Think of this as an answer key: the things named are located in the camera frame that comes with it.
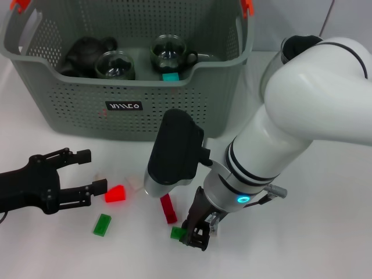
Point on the dark red long brick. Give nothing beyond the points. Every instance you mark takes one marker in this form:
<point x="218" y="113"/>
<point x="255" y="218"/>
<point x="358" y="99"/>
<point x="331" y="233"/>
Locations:
<point x="170" y="213"/>

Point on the glass teacup with black base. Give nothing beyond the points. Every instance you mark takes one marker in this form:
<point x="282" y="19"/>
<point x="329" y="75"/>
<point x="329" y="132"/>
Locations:
<point x="116" y="67"/>
<point x="168" y="56"/>

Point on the dark clay teapot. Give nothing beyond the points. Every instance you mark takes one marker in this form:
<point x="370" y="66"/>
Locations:
<point x="85" y="55"/>

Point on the grey perforated storage bin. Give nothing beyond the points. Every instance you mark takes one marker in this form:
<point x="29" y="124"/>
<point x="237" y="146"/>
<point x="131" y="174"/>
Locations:
<point x="87" y="116"/>

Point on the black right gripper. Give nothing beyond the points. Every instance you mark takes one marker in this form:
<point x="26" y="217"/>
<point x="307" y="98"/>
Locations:
<point x="202" y="212"/>

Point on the clear building brick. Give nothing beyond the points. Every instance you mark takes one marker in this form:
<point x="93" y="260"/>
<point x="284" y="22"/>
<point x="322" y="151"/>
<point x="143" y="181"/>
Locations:
<point x="134" y="182"/>
<point x="97" y="176"/>

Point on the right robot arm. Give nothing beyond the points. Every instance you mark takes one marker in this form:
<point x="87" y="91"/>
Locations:
<point x="290" y="101"/>

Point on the red building brick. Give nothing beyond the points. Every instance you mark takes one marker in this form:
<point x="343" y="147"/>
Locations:
<point x="115" y="194"/>

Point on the green building brick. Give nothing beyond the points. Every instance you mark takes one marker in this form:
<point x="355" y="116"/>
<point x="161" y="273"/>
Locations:
<point x="102" y="225"/>
<point x="176" y="232"/>

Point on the teal square building brick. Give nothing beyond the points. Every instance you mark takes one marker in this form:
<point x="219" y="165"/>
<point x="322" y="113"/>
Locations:
<point x="170" y="77"/>

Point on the right wrist camera housing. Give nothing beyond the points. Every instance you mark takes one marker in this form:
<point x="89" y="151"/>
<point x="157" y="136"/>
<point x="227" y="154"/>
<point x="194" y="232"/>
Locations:
<point x="174" y="151"/>

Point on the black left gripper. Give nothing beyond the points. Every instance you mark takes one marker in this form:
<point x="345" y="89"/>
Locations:
<point x="29" y="187"/>

